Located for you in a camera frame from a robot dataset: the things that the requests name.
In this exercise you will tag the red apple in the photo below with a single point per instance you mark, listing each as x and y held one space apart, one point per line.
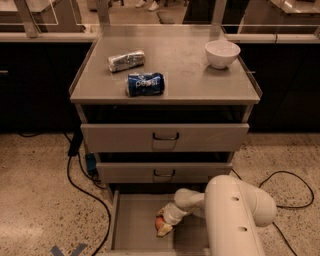
158 223

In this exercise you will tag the grey open bottom drawer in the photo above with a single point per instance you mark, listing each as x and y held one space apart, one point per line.
133 233

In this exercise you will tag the silver foil snack bag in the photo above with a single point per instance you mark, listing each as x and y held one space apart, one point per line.
126 61

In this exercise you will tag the grey middle drawer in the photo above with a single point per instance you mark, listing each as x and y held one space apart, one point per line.
161 172

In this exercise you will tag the grey top drawer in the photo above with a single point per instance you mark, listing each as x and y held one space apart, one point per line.
164 137

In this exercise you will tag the blue pepsi can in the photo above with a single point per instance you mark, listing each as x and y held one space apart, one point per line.
145 84

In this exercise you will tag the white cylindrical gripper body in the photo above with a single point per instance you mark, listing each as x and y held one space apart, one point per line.
172 213

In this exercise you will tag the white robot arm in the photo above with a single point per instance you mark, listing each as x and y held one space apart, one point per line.
233 211

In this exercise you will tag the white ceramic bowl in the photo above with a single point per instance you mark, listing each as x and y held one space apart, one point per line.
221 53

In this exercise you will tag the grey metal drawer cabinet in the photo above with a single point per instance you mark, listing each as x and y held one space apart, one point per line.
195 92

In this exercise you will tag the blue power adapter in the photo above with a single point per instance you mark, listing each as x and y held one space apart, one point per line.
90 163

